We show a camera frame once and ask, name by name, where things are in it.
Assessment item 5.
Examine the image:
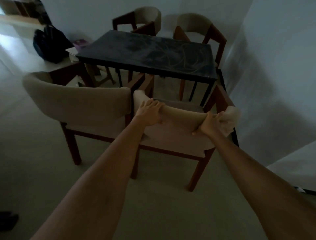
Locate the person's left forearm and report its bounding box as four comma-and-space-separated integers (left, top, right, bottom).
31, 118, 148, 240

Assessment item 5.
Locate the circle-pattern placemat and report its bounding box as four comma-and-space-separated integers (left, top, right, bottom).
65, 47, 81, 62

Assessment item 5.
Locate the purple plastic basket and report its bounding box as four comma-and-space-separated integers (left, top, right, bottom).
73, 39, 91, 51

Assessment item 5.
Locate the person's left hand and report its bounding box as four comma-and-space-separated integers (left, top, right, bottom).
134, 99, 165, 126

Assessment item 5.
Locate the beige cushioned wooden chair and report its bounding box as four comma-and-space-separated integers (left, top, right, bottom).
131, 84, 241, 192
172, 13, 227, 101
22, 62, 155, 165
112, 7, 162, 38

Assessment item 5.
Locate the beige plastic stool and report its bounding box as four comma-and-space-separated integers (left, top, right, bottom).
69, 53, 115, 87

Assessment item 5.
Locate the person's right hand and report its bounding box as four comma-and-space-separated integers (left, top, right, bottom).
192, 111, 225, 139

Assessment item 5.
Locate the black dining table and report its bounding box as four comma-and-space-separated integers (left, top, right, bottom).
76, 29, 218, 107

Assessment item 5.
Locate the person's right forearm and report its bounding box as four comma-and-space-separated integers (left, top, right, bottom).
210, 133, 316, 240

